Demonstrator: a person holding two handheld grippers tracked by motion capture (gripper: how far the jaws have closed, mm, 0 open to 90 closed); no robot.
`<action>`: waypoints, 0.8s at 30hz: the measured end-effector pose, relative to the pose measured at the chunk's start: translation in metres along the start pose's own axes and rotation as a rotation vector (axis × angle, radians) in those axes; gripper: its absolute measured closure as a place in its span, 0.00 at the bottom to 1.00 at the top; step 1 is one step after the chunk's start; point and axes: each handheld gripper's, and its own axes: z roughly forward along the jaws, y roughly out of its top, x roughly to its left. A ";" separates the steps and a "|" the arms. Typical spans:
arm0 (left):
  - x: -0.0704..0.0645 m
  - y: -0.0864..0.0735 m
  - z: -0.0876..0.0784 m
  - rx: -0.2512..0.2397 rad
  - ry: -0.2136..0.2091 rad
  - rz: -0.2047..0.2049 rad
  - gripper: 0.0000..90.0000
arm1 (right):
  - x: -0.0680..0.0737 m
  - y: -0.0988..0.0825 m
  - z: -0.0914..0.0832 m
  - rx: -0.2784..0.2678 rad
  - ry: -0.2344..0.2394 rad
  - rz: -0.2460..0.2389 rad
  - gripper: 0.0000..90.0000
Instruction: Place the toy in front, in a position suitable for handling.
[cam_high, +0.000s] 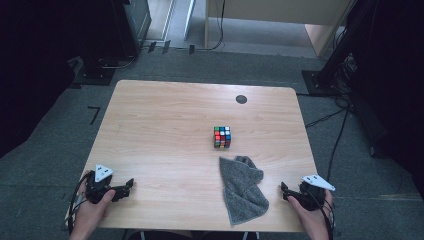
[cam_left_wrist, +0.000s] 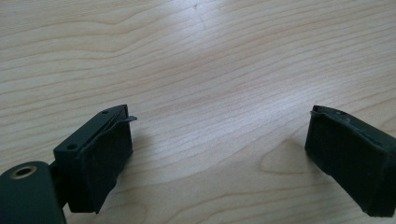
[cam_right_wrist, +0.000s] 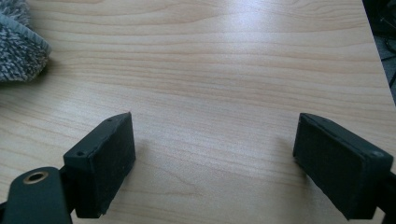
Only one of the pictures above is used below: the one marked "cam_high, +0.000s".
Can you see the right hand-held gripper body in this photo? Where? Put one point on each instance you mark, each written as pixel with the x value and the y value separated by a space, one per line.
pixel 313 198

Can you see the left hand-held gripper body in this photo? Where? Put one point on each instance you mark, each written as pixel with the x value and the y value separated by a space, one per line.
pixel 100 191

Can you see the grey towel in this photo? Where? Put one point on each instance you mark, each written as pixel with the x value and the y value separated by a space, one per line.
pixel 241 190

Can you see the multicoloured puzzle cube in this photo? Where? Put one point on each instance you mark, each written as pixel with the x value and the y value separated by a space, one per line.
pixel 222 136

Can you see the person's right hand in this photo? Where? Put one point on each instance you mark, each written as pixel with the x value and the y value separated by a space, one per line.
pixel 315 223

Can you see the person's left hand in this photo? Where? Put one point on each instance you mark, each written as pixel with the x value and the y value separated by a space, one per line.
pixel 88 220

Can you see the black angled tape mark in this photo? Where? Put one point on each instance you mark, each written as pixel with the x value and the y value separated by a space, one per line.
pixel 96 113

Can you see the dark round table grommet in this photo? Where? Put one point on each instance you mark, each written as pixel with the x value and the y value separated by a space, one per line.
pixel 241 99

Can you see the black metal stand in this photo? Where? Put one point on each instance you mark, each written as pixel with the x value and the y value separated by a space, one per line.
pixel 333 63

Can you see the black tape strip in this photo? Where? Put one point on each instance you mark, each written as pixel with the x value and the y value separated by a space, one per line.
pixel 166 46
pixel 191 49
pixel 152 46

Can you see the dark curtain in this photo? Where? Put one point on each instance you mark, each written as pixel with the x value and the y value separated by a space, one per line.
pixel 33 66
pixel 400 83

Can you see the black equipment cabinet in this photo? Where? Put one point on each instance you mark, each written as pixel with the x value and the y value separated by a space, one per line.
pixel 130 26

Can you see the light wooden desk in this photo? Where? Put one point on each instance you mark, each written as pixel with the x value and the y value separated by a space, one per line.
pixel 283 10

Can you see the white metal rail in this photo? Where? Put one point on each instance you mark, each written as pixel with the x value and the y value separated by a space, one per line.
pixel 189 18

